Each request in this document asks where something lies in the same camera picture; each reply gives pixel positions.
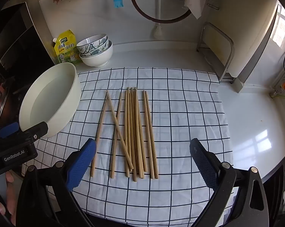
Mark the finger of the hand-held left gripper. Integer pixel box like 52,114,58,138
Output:
0,122,20,139
19,121,49,140

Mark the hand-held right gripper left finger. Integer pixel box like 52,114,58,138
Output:
16,138,97,227

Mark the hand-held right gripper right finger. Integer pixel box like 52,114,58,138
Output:
189,138,269,227

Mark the pile of wooden chopsticks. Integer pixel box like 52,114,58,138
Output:
90,87,159,182

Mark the person's left hand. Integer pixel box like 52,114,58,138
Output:
0,170,17,226

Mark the pot with glass lid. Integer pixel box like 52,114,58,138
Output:
0,85,10,128

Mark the large white basin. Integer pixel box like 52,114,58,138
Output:
19,62,82,138

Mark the white checked cloth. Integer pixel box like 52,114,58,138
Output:
22,67,234,223

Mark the yellow seasoning pouch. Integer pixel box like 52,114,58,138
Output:
53,30,83,66

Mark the plain white bowl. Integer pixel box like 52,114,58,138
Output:
80,40,113,67

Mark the patterned ceramic bowl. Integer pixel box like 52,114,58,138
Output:
77,34,108,53
79,40,110,58

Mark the stainless steel rack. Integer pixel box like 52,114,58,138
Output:
196,22,235,83

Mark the stained white cutting board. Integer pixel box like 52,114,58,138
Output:
204,26,231,68

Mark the white hanging dish brush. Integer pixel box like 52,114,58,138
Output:
153,0,163,38

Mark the dark round hoop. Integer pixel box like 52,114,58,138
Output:
130,0,192,24

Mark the grey hanging towel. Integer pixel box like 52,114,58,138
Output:
167,0,208,19

